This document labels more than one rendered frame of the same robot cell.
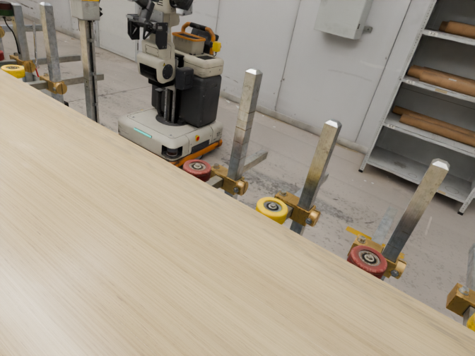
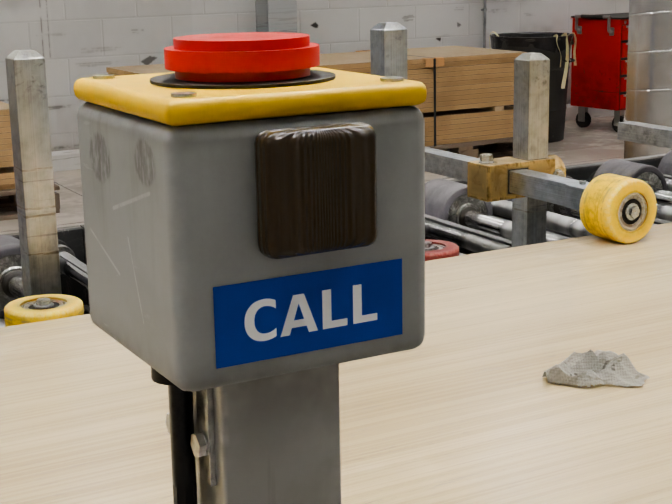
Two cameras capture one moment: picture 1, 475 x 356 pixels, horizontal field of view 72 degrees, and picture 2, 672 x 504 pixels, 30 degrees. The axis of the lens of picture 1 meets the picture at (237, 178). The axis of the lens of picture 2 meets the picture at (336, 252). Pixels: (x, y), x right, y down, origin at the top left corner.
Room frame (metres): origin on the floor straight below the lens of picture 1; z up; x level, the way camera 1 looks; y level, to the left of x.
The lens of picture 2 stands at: (1.46, 0.39, 1.25)
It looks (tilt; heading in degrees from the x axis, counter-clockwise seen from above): 13 degrees down; 122
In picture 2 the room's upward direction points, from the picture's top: 1 degrees counter-clockwise
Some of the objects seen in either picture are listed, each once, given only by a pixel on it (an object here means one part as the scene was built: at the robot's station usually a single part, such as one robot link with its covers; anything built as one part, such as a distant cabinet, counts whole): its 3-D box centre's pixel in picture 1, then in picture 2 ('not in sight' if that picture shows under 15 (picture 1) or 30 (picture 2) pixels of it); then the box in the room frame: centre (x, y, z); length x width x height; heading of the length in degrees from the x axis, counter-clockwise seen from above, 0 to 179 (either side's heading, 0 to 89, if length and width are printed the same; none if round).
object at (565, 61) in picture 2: not in sight; (531, 85); (-1.91, 8.33, 0.36); 0.58 x 0.56 x 0.72; 151
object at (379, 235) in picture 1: (374, 245); not in sight; (0.73, -0.42, 0.81); 0.43 x 0.03 x 0.04; 151
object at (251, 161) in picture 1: (232, 173); not in sight; (0.97, 0.02, 0.80); 0.43 x 0.03 x 0.04; 151
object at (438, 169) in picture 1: (396, 242); not in sight; (0.66, -0.43, 0.88); 0.04 x 0.04 x 0.48; 61
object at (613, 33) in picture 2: not in sight; (626, 70); (-1.55, 9.19, 0.41); 0.76 x 0.48 x 0.81; 68
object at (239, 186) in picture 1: (227, 180); not in sight; (0.92, 0.03, 0.80); 0.14 x 0.06 x 0.05; 61
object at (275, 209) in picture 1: (268, 222); not in sight; (0.68, -0.10, 0.85); 0.08 x 0.08 x 0.11
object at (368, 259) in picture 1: (360, 273); not in sight; (0.55, -0.32, 0.85); 0.08 x 0.08 x 0.11
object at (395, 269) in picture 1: (377, 257); not in sight; (0.67, -0.41, 0.81); 0.14 x 0.06 x 0.05; 61
